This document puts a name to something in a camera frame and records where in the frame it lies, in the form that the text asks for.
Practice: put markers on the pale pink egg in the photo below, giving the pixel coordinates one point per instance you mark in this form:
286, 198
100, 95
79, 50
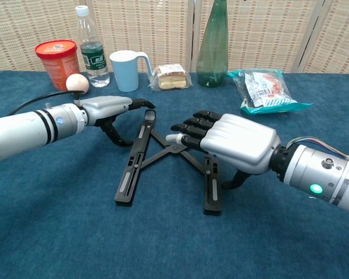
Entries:
77, 82

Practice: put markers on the plastic wrapped sponge cake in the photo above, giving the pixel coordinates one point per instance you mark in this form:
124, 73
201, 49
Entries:
170, 77

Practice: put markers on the clear water bottle green label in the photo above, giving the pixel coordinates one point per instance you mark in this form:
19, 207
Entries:
94, 61

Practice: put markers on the orange tub with red lid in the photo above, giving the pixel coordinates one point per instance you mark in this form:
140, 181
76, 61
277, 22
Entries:
56, 61

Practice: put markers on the teal white snack packet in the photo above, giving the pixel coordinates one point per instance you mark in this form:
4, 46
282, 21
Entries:
264, 90

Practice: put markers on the blue table cloth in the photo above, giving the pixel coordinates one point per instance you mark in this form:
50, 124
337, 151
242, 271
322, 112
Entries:
61, 232

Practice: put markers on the bamboo folding screen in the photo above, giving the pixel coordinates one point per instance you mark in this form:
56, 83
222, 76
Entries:
151, 29

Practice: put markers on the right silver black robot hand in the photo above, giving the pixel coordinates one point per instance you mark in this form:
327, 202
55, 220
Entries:
241, 142

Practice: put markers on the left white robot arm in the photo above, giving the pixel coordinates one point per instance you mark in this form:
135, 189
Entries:
23, 128

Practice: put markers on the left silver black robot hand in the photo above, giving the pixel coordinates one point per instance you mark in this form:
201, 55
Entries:
104, 107

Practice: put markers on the black folding laptop stand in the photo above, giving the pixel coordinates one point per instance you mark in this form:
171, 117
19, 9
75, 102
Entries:
135, 180

